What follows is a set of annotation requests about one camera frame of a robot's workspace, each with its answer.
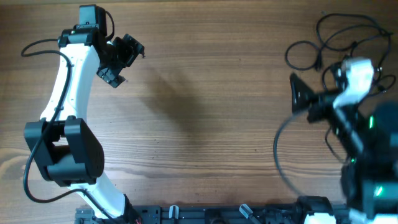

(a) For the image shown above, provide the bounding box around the black USB-A cable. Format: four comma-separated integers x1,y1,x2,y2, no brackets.
284,24,393,72

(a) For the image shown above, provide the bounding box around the black USB-C cable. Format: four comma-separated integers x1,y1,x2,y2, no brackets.
316,11,394,71

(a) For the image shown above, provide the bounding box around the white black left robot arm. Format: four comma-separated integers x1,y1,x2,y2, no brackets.
24,4,144,223

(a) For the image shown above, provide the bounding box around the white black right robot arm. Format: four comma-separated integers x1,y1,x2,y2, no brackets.
289,73,397,220

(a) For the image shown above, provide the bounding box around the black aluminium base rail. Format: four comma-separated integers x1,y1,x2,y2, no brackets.
74,203,352,224

